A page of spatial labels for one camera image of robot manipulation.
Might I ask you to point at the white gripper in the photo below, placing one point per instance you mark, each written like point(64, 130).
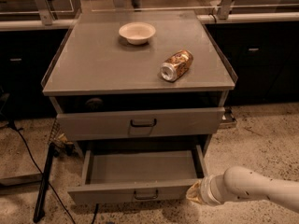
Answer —
point(206, 189)

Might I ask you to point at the grey drawer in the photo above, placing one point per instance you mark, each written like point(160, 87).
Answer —
point(138, 176)
point(140, 115)

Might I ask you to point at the grey drawer cabinet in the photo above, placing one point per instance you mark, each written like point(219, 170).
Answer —
point(96, 60)

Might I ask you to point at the round object inside top drawer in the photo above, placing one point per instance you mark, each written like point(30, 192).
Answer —
point(94, 104)

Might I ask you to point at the grey top drawer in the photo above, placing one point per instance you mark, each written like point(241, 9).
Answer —
point(140, 115)

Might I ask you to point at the gold soda can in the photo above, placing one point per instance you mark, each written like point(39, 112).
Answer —
point(176, 66)

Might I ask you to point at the black stand leg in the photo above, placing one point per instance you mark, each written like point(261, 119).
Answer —
point(39, 210)

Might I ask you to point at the white paper bowl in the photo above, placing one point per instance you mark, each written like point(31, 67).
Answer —
point(137, 33)

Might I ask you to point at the grey railing counter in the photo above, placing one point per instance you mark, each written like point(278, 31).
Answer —
point(32, 14)

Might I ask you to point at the wire basket with objects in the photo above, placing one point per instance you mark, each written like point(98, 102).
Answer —
point(58, 138)

